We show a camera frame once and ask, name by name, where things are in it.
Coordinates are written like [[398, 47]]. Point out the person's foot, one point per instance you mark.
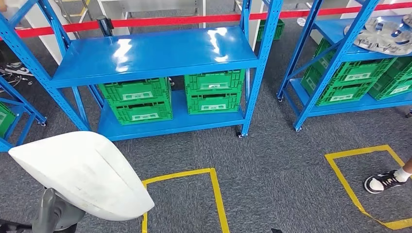
[[19, 70], [379, 183]]

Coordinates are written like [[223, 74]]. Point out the white plastic shell part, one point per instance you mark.
[[83, 173]]

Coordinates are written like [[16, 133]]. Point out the blue metal shelf rack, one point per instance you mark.
[[5, 146], [334, 30], [154, 54]]

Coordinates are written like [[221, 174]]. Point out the black stanchion post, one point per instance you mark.
[[104, 25]]

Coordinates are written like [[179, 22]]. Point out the silver metal part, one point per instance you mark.
[[379, 41]]

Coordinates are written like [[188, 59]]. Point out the chrome table frame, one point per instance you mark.
[[87, 9]]

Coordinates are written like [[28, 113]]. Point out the yellow floor tape square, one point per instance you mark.
[[219, 199], [357, 151]]

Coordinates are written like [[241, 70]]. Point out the red barrier belt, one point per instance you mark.
[[177, 21]]

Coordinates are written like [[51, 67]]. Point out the crumpled clear plastic bag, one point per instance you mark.
[[301, 22]]

